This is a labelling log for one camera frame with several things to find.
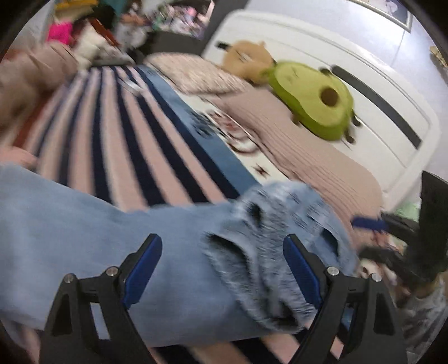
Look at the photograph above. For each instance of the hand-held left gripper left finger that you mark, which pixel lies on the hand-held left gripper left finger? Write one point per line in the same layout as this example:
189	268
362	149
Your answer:
141	269

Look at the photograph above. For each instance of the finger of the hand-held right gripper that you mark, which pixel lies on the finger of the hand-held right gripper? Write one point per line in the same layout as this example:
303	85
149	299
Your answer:
371	224
388	255

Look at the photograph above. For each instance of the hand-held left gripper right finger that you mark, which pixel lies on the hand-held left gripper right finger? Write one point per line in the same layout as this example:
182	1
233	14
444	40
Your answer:
301	269

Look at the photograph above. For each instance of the light blue denim pants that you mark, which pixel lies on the light blue denim pants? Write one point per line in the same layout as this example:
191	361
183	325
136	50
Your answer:
147	266

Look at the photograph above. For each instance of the pink knitted pillow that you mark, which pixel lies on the pink knitted pillow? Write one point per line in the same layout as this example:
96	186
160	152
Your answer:
308	154

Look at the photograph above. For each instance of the striped pink navy blanket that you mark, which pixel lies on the striped pink navy blanket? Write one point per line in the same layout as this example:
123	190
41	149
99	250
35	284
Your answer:
133	140

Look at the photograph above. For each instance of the green avocado plush toy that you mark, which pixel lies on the green avocado plush toy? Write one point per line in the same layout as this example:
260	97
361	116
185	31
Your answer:
311	98

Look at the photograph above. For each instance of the white headboard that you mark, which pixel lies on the white headboard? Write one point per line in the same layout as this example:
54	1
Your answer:
336	84

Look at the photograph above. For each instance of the white printed bed sheet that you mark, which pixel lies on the white printed bed sheet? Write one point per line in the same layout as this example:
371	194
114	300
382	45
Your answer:
224	129

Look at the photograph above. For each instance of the patterned pillow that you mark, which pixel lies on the patterned pillow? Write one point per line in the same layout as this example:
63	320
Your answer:
199	73

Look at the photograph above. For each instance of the brown plush toy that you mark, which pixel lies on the brown plush toy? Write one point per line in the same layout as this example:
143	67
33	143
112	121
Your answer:
246	59

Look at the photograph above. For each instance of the pink cloth pile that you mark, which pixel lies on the pink cloth pile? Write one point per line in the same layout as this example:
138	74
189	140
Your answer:
31	77

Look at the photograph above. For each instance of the magenta cloth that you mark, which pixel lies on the magenta cloth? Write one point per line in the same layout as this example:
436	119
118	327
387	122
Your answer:
59	31

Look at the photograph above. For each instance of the framed wall picture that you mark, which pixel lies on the framed wall picture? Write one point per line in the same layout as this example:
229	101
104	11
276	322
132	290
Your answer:
385	10

